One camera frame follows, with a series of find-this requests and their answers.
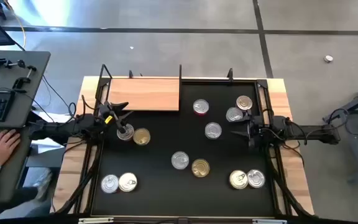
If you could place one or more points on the blue seafood can pale lid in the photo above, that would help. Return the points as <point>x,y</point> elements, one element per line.
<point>128,135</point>
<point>127,182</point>
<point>238,179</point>

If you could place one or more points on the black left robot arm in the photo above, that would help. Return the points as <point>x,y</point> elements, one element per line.
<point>57,128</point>

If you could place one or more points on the small silver can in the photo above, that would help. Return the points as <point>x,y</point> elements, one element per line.
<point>328,58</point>

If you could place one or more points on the silver metal bracket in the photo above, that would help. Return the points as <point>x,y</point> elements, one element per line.
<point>95,220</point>
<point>269,221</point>

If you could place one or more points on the person's hand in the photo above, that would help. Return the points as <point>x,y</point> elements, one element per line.
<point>2,147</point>

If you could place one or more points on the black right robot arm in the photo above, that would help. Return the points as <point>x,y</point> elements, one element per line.
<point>315,133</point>

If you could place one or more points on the person's leg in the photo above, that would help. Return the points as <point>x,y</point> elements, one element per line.
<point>39,186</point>

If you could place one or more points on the green seafood can silver lid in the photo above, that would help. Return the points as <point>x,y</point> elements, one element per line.
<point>213,130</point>
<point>233,114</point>

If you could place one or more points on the grey side desk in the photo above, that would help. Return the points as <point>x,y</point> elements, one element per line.
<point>36,71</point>

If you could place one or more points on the black metal table frame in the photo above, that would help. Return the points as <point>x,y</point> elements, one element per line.
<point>261,84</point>

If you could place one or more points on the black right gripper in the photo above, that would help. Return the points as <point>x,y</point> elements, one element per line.
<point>255,127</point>

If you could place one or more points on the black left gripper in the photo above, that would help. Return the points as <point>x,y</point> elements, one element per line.
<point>104,111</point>

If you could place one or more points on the red seafood can silver lid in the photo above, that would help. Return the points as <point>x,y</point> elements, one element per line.
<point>109,183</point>
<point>201,106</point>
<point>180,160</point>
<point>256,178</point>

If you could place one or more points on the black metal shelf frame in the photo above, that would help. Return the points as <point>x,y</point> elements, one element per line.
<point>180,72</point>

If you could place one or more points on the wooden shelf board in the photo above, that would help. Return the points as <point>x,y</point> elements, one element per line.
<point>144,94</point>

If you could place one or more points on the green seafood can gold lid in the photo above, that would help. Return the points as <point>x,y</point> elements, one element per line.
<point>141,136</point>
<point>200,168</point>

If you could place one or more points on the black table mat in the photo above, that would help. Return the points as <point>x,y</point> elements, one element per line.
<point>166,193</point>

